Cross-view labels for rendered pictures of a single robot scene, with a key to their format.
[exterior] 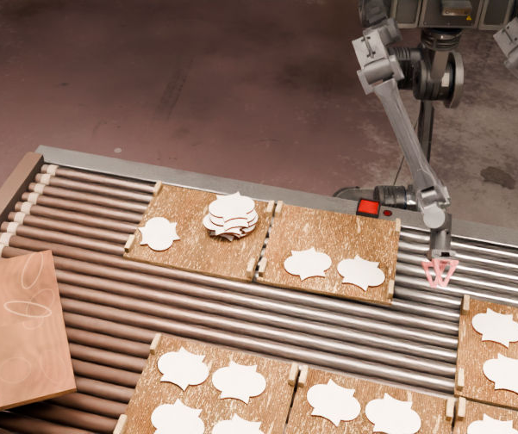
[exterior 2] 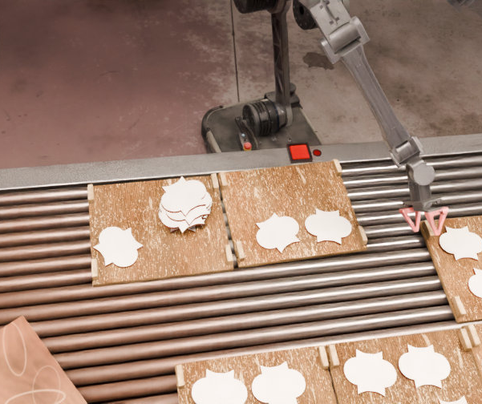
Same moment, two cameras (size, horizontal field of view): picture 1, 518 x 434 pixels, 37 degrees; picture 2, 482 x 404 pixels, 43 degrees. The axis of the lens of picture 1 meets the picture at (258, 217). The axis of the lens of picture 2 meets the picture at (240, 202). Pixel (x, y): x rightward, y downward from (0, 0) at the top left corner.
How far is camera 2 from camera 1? 0.94 m
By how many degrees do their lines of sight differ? 22
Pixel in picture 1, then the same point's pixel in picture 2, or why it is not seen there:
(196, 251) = (165, 254)
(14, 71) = not seen: outside the picture
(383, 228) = (323, 171)
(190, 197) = (128, 192)
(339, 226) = (285, 181)
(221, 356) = (247, 363)
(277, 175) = (131, 107)
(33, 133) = not seen: outside the picture
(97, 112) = not seen: outside the picture
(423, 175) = (398, 132)
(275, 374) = (305, 362)
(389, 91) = (358, 57)
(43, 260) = (21, 332)
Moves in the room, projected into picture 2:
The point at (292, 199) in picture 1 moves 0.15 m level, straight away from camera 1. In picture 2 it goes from (226, 163) to (212, 131)
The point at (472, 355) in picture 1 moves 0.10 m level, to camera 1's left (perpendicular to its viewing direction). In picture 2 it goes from (454, 277) to (427, 287)
